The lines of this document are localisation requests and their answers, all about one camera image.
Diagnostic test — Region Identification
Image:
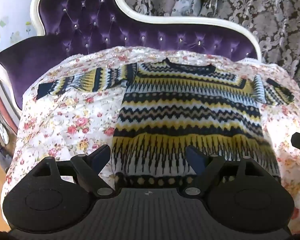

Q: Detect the brown damask curtain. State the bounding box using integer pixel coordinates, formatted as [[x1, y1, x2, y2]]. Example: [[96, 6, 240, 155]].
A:
[[115, 0, 300, 90]]

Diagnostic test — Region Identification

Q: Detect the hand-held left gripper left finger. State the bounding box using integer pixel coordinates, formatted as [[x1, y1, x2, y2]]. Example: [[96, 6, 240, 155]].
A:
[[31, 144, 116, 197]]

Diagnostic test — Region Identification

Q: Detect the purple tufted velvet sofa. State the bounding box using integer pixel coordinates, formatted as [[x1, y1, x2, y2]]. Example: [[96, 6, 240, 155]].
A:
[[0, 0, 263, 111]]

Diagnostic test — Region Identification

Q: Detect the floral printed blanket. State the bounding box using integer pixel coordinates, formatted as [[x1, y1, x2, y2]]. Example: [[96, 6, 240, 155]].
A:
[[1, 45, 300, 228]]

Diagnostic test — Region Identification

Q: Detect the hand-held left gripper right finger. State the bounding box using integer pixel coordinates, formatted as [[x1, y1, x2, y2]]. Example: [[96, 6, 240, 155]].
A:
[[184, 145, 268, 197]]

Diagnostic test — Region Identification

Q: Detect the yellow navy patterned knit sweater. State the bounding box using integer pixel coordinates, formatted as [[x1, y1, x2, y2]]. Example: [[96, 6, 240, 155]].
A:
[[36, 58, 296, 188]]

